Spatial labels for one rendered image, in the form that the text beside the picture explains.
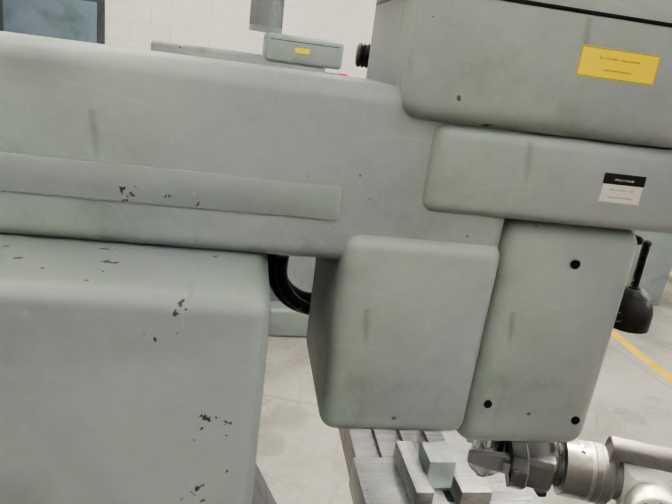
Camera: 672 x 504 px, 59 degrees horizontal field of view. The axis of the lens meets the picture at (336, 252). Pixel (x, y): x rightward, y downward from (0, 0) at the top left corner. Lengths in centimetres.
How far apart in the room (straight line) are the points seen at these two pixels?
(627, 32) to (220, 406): 56
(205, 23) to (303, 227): 665
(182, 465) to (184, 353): 13
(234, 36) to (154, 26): 88
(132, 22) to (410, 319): 681
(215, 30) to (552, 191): 667
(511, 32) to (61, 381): 55
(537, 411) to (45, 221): 64
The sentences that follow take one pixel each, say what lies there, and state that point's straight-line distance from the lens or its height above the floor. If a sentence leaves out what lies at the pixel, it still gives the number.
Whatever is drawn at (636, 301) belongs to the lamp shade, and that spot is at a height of 150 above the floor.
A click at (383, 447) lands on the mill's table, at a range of 142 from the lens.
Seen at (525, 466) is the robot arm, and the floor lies 126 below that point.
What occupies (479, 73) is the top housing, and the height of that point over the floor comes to 178.
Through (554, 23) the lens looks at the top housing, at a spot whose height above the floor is 184.
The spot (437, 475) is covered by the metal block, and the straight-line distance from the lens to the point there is 119.
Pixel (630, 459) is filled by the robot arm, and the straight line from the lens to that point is 100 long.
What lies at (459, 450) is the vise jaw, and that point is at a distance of 127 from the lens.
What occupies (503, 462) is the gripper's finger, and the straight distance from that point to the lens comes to 97.
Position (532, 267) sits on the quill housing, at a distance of 75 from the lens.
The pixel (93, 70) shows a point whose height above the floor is 174.
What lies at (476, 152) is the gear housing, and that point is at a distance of 66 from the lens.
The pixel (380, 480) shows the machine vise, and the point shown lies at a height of 103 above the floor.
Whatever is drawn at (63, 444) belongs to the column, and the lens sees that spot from 65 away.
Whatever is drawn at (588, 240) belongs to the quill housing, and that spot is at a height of 161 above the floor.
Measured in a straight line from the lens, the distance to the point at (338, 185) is 64.
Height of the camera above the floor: 178
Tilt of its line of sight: 18 degrees down
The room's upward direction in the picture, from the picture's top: 8 degrees clockwise
